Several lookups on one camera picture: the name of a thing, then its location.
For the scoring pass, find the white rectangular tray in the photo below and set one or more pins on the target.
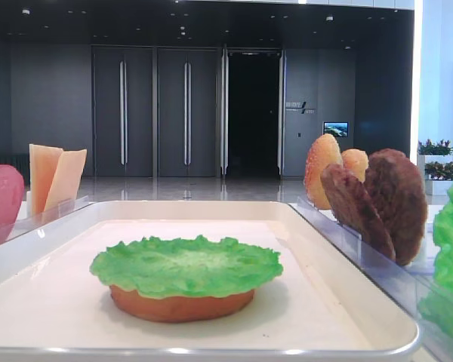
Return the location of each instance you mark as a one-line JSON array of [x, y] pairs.
[[322, 307]]

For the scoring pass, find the white flower planter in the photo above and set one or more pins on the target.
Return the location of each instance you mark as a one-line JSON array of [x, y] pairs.
[[435, 160]]

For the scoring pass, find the plain bun half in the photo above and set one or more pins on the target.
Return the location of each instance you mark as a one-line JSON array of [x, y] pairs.
[[356, 161]]

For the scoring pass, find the right clear acrylic rack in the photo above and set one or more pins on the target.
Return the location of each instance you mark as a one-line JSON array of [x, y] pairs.
[[413, 286]]

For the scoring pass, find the orange cheese slice right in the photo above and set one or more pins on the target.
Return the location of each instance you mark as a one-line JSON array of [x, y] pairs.
[[67, 178]]

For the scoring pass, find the rear brown meat patty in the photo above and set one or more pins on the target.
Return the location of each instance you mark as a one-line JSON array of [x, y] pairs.
[[396, 188]]

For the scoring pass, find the brown meat patty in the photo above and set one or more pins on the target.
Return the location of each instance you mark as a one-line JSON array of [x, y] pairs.
[[352, 206], [396, 188]]

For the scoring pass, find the left clear acrylic rack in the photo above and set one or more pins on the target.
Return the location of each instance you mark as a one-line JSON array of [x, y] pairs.
[[30, 222]]

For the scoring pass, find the clear acrylic rack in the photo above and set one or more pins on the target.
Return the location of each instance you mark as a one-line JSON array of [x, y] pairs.
[[413, 286], [30, 222]]

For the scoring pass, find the small wall screen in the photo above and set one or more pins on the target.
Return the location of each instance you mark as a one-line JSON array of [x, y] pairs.
[[336, 129]]

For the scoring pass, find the front brown meat patty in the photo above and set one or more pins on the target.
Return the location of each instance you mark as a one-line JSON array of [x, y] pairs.
[[352, 206]]

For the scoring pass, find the orange cheese slice left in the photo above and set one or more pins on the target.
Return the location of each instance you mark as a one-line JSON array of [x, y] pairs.
[[43, 163]]

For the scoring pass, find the green lettuce leaf on tray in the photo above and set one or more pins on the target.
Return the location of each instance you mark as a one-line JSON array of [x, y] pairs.
[[158, 268]]

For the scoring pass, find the green lettuce leaf in rack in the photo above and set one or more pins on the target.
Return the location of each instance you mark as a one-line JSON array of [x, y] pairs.
[[451, 256]]

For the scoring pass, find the sesame top bun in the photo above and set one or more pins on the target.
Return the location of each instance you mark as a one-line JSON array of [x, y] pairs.
[[323, 152]]

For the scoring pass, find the bottom bun slice on tray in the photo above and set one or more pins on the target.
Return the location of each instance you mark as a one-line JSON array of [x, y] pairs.
[[179, 309]]

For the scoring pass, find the red tomato slice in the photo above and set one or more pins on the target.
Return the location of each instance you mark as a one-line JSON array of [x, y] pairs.
[[11, 193]]

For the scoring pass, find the orange cheese slice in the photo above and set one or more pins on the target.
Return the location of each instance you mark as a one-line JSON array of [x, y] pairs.
[[43, 163], [67, 178]]

